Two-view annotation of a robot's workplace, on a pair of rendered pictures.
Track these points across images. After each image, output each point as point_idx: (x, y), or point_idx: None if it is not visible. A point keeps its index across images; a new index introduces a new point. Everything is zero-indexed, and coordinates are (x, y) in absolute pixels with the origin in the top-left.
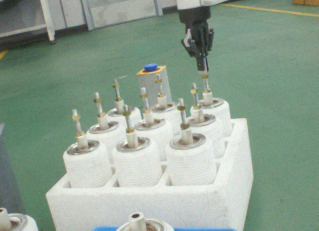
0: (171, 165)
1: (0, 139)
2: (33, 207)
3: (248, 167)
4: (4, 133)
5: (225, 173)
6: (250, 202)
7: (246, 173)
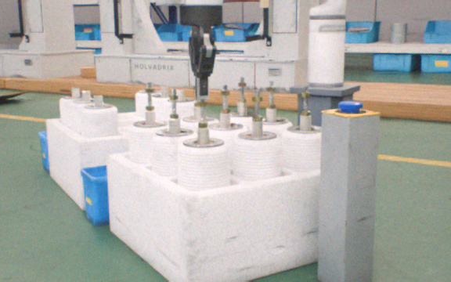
0: None
1: (301, 91)
2: (384, 211)
3: (170, 249)
4: (322, 94)
5: (120, 160)
6: (153, 272)
7: (158, 236)
